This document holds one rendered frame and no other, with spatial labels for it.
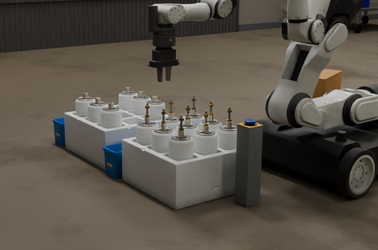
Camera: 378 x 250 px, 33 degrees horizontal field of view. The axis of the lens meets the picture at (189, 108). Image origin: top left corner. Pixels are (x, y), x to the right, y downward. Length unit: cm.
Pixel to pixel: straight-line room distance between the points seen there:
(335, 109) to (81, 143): 115
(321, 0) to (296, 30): 15
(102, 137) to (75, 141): 27
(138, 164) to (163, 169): 18
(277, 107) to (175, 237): 71
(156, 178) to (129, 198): 13
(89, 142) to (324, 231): 117
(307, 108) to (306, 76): 13
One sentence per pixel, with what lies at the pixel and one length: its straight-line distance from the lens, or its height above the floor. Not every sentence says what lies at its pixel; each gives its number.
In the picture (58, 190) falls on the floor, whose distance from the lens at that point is 264.
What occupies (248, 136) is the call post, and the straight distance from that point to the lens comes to 237.
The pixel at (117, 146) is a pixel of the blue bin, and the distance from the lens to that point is 282.
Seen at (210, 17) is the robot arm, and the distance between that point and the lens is 257.
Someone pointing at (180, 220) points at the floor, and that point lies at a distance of 234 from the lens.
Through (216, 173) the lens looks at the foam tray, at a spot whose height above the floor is 11.
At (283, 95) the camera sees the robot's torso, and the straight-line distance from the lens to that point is 259.
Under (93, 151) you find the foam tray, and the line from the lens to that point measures 291.
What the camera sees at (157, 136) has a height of 24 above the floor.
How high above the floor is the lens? 94
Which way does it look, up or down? 14 degrees down
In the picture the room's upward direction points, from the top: 1 degrees clockwise
